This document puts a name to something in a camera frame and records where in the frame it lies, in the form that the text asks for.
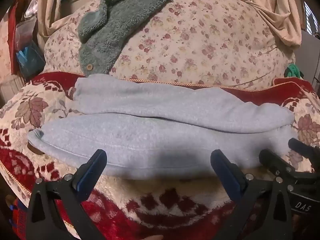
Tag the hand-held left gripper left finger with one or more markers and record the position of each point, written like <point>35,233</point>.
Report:
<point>92,170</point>

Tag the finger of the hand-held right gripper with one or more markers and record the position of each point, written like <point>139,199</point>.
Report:
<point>272,162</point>
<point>300,146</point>

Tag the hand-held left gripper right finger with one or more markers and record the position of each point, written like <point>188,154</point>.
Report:
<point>222,170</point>

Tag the light grey sweatshirt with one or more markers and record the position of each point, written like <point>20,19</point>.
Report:
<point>150,140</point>

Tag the green fabric item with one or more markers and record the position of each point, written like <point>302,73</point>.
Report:
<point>292,70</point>

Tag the red floral plush blanket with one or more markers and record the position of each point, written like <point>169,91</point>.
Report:
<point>37,110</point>

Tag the floral quilt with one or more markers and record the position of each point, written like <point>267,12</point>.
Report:
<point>200,42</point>

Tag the clear plastic bag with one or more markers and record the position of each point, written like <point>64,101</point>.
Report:
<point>30,55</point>

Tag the green fleece jacket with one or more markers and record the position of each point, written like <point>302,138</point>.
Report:
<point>117,30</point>

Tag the beige curtain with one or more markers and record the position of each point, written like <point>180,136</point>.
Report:
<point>275,5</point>
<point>50,5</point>

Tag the red hanging cloth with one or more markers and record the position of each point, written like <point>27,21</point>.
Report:
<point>12,30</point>

